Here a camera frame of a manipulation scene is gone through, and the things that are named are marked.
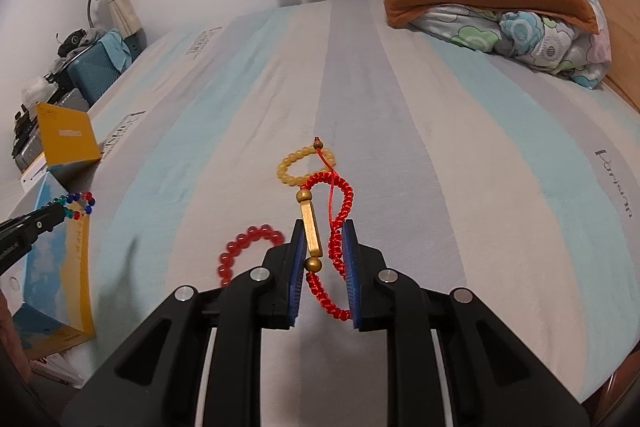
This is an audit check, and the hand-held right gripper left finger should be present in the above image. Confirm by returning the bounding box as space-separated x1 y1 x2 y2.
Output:
65 221 307 427

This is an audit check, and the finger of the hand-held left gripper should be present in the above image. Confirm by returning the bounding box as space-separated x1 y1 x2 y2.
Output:
0 203 68 240

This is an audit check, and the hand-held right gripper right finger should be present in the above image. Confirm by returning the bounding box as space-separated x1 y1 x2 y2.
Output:
341 221 591 427

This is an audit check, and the red cord bracelet gold tube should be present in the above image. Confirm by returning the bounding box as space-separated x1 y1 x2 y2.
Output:
295 137 355 320

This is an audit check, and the multicolour bead bracelet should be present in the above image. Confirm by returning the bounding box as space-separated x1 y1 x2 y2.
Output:
50 191 96 222

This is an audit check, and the blue and yellow cardboard box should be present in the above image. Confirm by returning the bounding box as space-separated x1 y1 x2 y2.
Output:
10 103 102 360

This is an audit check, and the silver radio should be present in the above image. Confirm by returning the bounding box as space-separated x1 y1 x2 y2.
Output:
12 102 51 172

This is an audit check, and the stack of papers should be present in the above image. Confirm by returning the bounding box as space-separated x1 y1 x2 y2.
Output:
30 347 86 389

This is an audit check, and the white cloth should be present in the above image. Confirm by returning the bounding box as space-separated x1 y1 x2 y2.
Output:
22 76 53 105

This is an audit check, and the blue suitcase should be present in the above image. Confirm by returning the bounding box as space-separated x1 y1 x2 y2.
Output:
67 32 133 105

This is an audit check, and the black bag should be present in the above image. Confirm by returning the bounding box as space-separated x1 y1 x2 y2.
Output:
57 28 101 58

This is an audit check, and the teal cloth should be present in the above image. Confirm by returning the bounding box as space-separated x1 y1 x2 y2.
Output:
100 29 132 68

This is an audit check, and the floral quilt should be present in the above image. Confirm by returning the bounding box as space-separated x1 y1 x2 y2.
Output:
410 0 613 90

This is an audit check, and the red bead bracelet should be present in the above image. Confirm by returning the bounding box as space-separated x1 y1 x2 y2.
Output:
216 225 286 288

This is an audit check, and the yellow bead bracelet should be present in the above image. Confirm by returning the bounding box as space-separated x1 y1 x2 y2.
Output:
277 146 337 188

